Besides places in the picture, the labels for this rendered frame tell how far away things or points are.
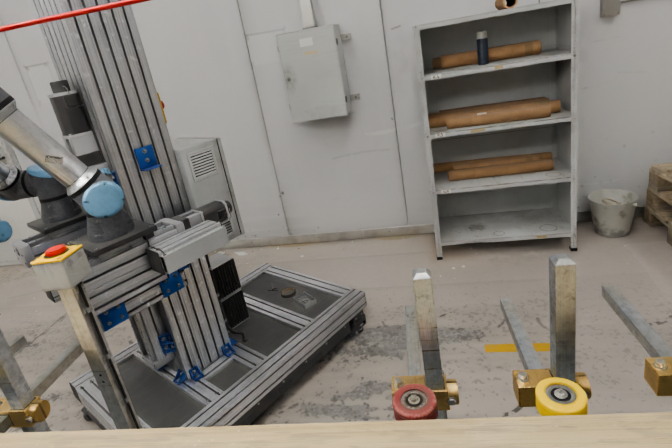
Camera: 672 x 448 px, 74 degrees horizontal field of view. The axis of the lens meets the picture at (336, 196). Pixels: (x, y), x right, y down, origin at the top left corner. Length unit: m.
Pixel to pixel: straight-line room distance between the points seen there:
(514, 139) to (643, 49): 0.93
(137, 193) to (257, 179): 1.89
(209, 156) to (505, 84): 2.12
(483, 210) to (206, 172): 2.23
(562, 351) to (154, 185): 1.55
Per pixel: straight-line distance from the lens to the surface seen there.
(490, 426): 0.86
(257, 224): 3.83
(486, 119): 2.94
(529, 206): 3.59
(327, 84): 3.11
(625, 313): 1.24
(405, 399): 0.90
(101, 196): 1.51
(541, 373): 1.05
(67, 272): 1.07
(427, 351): 0.95
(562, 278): 0.90
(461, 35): 3.26
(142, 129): 1.91
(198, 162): 1.97
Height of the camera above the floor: 1.53
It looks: 19 degrees down
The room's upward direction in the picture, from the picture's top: 10 degrees counter-clockwise
